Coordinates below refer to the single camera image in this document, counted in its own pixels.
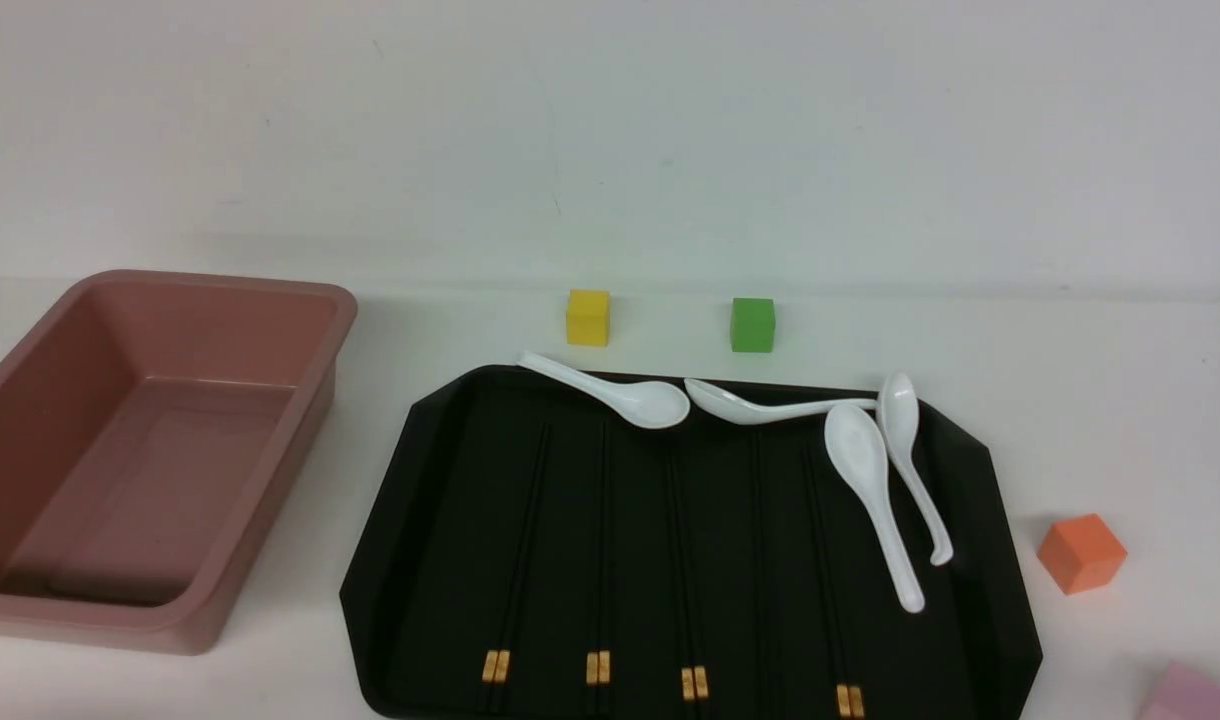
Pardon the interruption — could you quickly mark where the black chopstick gold band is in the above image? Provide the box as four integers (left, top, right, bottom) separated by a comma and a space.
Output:
488, 423, 551, 716
479, 423, 551, 718
664, 454, 700, 719
669, 452, 716, 719
593, 421, 612, 719
802, 448, 854, 719
811, 450, 867, 719
583, 421, 608, 719

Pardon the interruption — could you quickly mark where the yellow cube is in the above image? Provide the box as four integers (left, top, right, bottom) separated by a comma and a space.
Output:
565, 290, 611, 347

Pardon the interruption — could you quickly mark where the white spoon far left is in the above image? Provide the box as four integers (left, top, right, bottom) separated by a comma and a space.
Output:
517, 351, 692, 430

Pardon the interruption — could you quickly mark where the white spoon top middle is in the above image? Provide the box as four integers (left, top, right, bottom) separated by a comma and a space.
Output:
683, 378, 878, 427

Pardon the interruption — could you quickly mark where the green cube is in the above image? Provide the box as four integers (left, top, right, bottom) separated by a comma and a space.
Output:
730, 297, 776, 354

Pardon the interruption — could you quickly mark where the black serving tray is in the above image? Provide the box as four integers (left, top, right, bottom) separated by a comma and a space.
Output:
340, 365, 1043, 719

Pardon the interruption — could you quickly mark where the white spoon large centre-right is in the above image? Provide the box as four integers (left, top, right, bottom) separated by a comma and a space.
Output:
822, 401, 926, 614

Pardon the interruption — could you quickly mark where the white spoon far right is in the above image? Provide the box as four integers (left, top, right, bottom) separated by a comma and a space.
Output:
875, 372, 956, 567

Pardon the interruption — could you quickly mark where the pink plastic bin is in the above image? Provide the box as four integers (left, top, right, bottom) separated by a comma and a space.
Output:
0, 268, 357, 655

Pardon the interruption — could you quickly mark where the orange cube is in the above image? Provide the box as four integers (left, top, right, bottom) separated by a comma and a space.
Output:
1038, 513, 1129, 594

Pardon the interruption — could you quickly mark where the pink cube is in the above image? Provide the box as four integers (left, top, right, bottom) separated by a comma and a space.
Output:
1137, 661, 1220, 719

